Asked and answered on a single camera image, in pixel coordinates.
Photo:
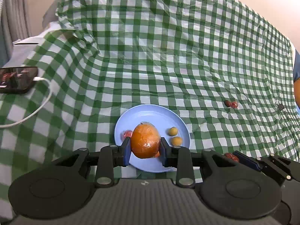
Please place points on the person's blue sleeve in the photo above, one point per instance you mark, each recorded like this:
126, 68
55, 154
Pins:
297, 63

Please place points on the light blue plate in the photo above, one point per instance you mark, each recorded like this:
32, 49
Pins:
145, 114

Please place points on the black smartphone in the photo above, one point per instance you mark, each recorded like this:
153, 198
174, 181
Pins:
16, 78

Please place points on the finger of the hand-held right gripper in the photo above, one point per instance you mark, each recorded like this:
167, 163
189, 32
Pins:
247, 161
276, 163

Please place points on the yellow-green round fruit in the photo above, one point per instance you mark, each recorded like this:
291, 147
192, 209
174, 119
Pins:
173, 131
176, 141

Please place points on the small dark clip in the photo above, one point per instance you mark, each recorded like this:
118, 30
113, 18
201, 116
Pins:
280, 107

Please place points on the grey curtain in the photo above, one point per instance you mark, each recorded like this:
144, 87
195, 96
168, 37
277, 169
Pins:
14, 4

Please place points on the plastic-wrapped orange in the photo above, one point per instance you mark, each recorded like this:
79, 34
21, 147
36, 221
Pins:
144, 140

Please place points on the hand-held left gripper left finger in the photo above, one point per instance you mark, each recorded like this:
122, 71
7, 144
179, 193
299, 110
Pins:
126, 151

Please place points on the white flat box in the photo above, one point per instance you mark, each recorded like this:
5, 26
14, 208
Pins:
25, 42

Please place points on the green checkered tablecloth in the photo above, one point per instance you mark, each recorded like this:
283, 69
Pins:
164, 51

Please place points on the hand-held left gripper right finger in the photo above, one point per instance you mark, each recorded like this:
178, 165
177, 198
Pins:
164, 153

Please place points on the dark red date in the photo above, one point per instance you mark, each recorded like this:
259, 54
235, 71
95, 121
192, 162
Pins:
227, 103

